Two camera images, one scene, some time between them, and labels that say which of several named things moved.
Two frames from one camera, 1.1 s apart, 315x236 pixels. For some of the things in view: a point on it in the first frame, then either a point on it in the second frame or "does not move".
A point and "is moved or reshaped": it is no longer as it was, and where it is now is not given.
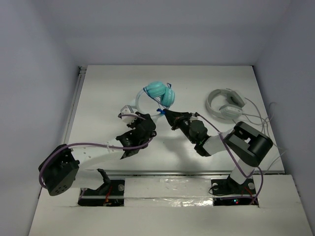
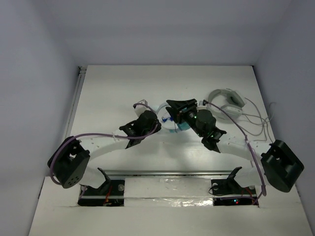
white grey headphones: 230,111 does not move
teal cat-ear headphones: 163,95 is moved or reshaped
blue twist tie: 162,111 → 165,119
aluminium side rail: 82,71 does not move
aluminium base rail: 174,173 does not move
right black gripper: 175,118 → 180,104
